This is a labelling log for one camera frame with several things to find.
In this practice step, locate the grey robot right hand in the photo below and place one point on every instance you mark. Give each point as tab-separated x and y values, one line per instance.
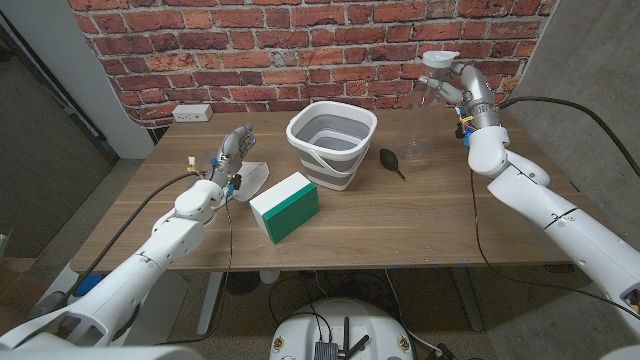
480	100

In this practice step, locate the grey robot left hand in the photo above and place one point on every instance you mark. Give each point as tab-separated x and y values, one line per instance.
231	150

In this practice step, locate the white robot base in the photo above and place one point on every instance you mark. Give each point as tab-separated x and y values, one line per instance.
300	330

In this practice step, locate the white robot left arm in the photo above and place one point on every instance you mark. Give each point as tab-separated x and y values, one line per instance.
165	245

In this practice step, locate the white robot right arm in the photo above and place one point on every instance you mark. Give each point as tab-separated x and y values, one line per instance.
550	210

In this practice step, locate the white grey collapsible bucket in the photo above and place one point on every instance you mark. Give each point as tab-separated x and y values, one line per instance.
325	170

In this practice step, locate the white cloth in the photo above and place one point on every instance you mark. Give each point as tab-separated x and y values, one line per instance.
252	177

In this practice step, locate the white power outlet strip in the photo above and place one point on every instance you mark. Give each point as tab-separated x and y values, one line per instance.
192	113

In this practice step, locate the green and white box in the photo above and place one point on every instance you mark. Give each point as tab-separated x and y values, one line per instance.
290	212

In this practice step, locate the red brick printed backdrop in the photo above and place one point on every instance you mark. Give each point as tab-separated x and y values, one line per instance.
200	50

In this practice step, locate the black rubber bulb blower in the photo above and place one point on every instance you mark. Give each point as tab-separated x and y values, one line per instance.
388	158

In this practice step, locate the white table leg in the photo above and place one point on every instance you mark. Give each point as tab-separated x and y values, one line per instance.
210	300

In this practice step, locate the blue floor object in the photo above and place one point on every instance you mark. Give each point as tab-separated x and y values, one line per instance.
89	284

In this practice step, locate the grey table leg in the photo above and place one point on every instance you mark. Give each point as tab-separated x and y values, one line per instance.
467	300

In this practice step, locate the black antenna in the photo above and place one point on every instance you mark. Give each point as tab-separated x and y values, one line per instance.
346	332
360	346

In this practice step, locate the small grey electronics box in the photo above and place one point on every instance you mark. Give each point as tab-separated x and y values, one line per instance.
323	351

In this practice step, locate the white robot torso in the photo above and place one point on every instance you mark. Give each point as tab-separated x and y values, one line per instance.
100	354

